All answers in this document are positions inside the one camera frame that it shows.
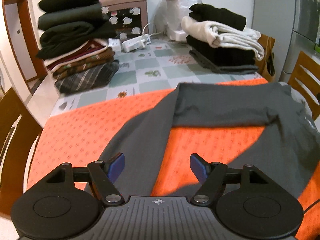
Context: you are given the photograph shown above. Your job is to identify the dark grey garment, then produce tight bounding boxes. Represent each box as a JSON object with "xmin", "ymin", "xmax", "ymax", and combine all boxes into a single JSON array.
[{"xmin": 100, "ymin": 83, "xmax": 319, "ymax": 198}]

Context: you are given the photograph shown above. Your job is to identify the left stack patterned clothes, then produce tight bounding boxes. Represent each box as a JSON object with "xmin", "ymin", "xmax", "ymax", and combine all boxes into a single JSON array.
[{"xmin": 44, "ymin": 39, "xmax": 115, "ymax": 80}]

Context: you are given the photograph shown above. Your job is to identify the left stack dark clothes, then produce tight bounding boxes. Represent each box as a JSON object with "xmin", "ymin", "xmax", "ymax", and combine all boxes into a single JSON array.
[{"xmin": 36, "ymin": 0, "xmax": 116, "ymax": 60}]

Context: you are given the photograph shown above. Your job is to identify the orange patterned mat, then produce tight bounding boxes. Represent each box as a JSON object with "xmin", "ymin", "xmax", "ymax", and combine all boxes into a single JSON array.
[{"xmin": 28, "ymin": 79, "xmax": 319, "ymax": 239}]

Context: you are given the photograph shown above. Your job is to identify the wooden chair at left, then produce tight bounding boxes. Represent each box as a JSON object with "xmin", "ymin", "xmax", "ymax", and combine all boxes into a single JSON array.
[{"xmin": 1, "ymin": 88, "xmax": 42, "ymax": 218}]

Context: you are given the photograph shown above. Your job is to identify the plaid folded garment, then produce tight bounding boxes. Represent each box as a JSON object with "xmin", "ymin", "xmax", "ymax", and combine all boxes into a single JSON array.
[{"xmin": 55, "ymin": 60, "xmax": 119, "ymax": 94}]

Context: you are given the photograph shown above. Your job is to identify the grey folded garment bottom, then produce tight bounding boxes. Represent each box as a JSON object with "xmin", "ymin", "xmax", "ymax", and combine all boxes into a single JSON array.
[{"xmin": 189, "ymin": 49, "xmax": 258, "ymax": 75}]

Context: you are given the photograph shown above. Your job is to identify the checkered floral tablecloth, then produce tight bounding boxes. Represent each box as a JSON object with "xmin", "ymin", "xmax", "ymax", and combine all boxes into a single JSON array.
[{"xmin": 51, "ymin": 40, "xmax": 261, "ymax": 116}]

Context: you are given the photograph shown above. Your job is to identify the black folded garment under towel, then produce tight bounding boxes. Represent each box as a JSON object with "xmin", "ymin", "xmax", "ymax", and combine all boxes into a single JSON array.
[{"xmin": 186, "ymin": 35, "xmax": 255, "ymax": 66}]

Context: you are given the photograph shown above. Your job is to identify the brown paper bag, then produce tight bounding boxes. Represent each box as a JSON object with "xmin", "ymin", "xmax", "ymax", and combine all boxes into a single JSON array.
[{"xmin": 255, "ymin": 34, "xmax": 276, "ymax": 82}]

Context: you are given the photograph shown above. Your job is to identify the wooden chair with blanket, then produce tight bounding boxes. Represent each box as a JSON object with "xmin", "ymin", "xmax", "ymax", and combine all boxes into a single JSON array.
[{"xmin": 288, "ymin": 51, "xmax": 320, "ymax": 120}]

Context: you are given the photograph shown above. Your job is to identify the white power strip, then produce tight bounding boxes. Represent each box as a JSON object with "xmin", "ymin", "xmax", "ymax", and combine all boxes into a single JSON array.
[{"xmin": 121, "ymin": 34, "xmax": 151, "ymax": 53}]

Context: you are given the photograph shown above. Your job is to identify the white folded towel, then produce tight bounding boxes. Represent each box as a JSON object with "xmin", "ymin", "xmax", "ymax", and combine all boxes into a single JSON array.
[{"xmin": 181, "ymin": 16, "xmax": 265, "ymax": 61}]

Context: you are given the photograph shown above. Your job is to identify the black garment on top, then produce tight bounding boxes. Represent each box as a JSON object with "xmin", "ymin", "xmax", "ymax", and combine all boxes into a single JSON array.
[{"xmin": 189, "ymin": 4, "xmax": 247, "ymax": 31}]

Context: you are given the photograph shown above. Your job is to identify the pink sticker appliance box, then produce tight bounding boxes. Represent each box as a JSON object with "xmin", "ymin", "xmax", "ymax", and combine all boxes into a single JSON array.
[{"xmin": 100, "ymin": 0, "xmax": 148, "ymax": 42}]

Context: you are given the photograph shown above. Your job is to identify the white plastic bag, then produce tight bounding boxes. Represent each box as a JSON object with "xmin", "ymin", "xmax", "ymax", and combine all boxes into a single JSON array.
[{"xmin": 154, "ymin": 0, "xmax": 202, "ymax": 43}]

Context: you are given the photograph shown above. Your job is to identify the silver refrigerator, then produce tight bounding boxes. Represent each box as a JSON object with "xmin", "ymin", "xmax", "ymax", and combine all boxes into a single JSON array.
[{"xmin": 279, "ymin": 0, "xmax": 319, "ymax": 82}]

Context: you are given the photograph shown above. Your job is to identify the brown wooden door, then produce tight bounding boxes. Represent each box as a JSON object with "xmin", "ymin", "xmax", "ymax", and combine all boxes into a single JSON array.
[{"xmin": 2, "ymin": 0, "xmax": 47, "ymax": 83}]

